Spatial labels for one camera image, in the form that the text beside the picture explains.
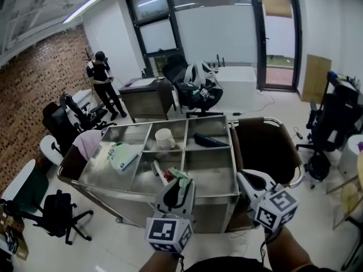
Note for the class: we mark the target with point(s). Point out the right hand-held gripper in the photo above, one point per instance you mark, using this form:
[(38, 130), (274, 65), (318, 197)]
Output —
[(275, 211)]

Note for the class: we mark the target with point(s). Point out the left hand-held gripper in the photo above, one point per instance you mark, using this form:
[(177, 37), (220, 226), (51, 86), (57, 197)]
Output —
[(167, 231)]

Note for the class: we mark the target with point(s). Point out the light green cloth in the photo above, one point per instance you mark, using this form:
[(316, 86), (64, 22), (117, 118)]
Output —
[(184, 177)]

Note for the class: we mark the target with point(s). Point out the red plastic wrapper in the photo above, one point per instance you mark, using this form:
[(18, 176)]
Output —
[(167, 174)]

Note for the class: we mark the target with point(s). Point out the white brush with dark bristles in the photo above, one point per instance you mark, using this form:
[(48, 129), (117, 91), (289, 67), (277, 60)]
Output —
[(158, 170)]

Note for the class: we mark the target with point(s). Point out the steel compartment cart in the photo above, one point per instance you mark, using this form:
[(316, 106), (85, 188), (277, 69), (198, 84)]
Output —
[(113, 177)]

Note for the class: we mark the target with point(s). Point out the white printed plastic bag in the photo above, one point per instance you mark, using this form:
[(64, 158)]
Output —
[(123, 157)]

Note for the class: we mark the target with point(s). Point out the white cup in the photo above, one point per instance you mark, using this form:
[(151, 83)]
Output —
[(164, 139)]

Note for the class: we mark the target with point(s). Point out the black object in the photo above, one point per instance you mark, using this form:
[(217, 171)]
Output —
[(207, 140)]

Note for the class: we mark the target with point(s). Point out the person's left forearm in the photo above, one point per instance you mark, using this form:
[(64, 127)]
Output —
[(158, 263)]

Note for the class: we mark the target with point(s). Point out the person's right forearm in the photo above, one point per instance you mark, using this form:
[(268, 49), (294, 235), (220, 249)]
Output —
[(286, 251)]

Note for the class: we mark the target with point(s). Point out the person's white shoe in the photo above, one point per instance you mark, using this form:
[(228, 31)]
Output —
[(239, 242)]

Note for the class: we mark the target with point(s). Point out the person's black shirt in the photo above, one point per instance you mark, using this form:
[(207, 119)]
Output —
[(227, 265)]

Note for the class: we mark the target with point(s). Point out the yellow round table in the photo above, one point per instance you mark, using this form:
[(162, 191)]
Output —
[(351, 197)]

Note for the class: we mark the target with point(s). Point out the white cylinder bin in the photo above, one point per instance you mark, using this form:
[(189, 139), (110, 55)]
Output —
[(350, 157)]

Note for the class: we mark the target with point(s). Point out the black power adapter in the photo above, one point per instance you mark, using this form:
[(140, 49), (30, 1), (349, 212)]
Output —
[(236, 114)]

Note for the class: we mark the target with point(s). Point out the black padded office chair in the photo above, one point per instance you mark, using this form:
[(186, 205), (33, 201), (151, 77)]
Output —
[(331, 123)]

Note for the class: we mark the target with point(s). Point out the black armless office chair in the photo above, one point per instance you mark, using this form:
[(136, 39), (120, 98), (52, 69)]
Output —
[(58, 211)]

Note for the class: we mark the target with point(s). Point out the pink cloth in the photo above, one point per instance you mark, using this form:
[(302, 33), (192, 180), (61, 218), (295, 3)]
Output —
[(88, 143)]

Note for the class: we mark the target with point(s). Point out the white box cabinet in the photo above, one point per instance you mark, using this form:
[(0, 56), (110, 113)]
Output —
[(238, 86)]

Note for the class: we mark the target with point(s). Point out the spare grey gripper device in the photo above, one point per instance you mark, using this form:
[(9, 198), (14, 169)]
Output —
[(204, 92)]

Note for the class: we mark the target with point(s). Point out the cardboard sheet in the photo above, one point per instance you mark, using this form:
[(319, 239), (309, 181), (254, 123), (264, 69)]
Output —
[(316, 78)]

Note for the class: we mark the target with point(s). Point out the black reclined office chair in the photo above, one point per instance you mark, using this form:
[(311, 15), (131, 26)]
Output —
[(85, 115)]

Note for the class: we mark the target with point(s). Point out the cardboard box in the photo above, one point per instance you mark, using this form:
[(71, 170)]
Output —
[(20, 248)]

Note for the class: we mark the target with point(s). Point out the black highback office chair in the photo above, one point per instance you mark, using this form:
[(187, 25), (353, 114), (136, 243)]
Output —
[(58, 126)]

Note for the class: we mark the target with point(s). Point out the white green curved chair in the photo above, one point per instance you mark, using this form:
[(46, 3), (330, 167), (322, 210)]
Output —
[(21, 180)]

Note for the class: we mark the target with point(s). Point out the white black harness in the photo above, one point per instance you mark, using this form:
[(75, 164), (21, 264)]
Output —
[(190, 72)]

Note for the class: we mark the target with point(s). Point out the black faucet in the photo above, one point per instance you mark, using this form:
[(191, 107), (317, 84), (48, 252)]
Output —
[(218, 61)]

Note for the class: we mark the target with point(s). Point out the black mesh office chair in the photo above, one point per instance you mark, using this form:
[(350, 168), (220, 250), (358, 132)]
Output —
[(174, 69)]

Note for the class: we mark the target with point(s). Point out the black framed glass door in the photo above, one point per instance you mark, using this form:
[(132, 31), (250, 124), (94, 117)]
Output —
[(279, 38)]

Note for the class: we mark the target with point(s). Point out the wooden coat rack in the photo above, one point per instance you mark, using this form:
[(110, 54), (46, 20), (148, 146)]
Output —
[(90, 56)]

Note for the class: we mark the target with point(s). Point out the black framed window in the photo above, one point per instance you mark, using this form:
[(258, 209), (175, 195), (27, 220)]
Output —
[(156, 35)]

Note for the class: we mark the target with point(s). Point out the ceiling tube light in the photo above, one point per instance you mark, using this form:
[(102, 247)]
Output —
[(83, 7)]

